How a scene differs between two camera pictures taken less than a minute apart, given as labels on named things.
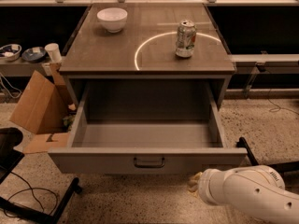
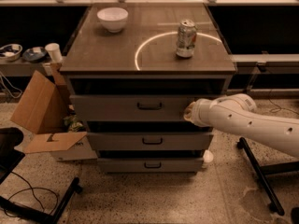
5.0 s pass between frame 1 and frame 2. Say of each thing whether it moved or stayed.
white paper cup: stayed
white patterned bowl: stayed
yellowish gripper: moved
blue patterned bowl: stayed
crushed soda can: stayed
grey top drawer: moved
